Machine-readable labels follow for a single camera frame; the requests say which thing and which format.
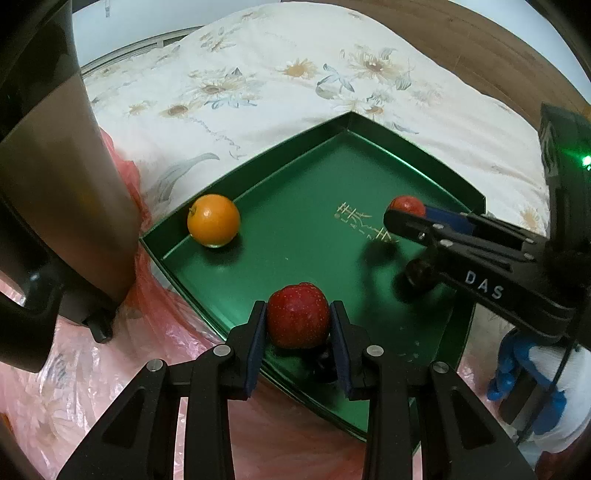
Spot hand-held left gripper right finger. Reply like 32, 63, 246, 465
329, 300, 539, 480

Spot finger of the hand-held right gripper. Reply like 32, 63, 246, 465
425, 207, 550, 254
384, 209, 578, 340

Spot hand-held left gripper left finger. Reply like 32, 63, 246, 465
55, 300, 269, 480

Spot small red apple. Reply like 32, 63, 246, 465
388, 196, 426, 217
267, 282, 331, 350

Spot dark purple plum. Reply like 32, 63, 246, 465
405, 258, 437, 289

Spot green tray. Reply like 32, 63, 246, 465
139, 111, 486, 455

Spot orange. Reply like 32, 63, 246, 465
187, 194, 241, 247

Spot person's right hand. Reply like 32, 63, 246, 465
487, 330, 591, 455

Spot pink plastic sheet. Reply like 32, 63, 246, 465
0, 129, 490, 480

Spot floral bed blanket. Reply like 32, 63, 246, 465
81, 0, 555, 370

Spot black cable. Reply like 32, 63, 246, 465
516, 314, 583, 446

